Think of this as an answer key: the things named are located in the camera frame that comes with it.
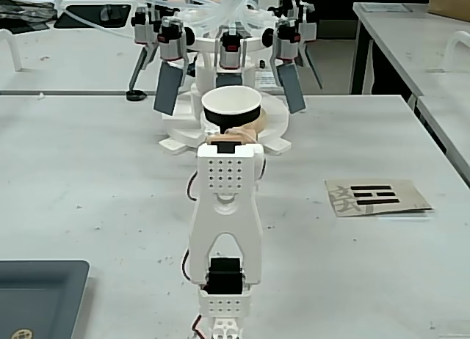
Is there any black rectangular mat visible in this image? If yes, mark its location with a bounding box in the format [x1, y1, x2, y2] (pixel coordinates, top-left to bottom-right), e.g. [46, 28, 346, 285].
[54, 3, 132, 29]

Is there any silver black pump unit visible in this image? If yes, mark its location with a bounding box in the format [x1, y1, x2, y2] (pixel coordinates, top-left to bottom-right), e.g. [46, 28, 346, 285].
[217, 26, 246, 71]
[131, 5, 159, 45]
[156, 16, 189, 63]
[272, 18, 302, 61]
[297, 1, 319, 43]

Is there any printed cardboard card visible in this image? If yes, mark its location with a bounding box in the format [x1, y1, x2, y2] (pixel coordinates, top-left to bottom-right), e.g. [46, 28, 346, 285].
[325, 178, 434, 218]

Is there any black paper cup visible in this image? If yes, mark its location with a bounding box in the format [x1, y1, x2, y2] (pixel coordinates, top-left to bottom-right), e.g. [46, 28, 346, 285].
[200, 84, 264, 134]

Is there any clear plastic tube bundle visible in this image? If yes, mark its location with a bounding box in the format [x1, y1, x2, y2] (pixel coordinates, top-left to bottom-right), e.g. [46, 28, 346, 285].
[54, 0, 265, 37]

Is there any small printed paper label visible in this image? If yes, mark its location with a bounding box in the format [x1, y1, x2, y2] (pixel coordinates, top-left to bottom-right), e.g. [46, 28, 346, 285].
[255, 70, 276, 89]

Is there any dark grey flat panel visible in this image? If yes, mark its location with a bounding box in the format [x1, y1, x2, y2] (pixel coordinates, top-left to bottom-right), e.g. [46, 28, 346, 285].
[276, 62, 307, 115]
[153, 62, 184, 116]
[215, 73, 243, 90]
[299, 41, 324, 90]
[127, 43, 157, 92]

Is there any white dispenser machine base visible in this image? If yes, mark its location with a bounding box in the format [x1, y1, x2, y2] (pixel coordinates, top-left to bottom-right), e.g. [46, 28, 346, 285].
[159, 34, 293, 156]

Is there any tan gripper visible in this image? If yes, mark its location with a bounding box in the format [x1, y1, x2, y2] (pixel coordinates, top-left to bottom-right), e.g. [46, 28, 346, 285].
[200, 109, 268, 146]

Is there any dark crumpled plastic bag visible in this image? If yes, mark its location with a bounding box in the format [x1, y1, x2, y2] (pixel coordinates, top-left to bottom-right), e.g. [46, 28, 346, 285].
[0, 1, 51, 34]

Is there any white lab table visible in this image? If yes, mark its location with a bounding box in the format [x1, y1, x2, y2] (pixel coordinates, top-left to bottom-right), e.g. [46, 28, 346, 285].
[0, 0, 199, 96]
[416, 95, 470, 189]
[350, 1, 470, 98]

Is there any white paper sheet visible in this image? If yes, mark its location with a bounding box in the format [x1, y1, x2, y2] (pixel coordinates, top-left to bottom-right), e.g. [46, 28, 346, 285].
[358, 1, 414, 13]

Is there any white curved handle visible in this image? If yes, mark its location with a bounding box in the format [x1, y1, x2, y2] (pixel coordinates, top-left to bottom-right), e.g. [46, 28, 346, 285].
[0, 28, 22, 73]
[445, 30, 470, 73]

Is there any dark blue tray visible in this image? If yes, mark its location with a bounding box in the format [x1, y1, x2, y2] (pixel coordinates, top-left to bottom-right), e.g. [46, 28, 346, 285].
[0, 259, 97, 339]

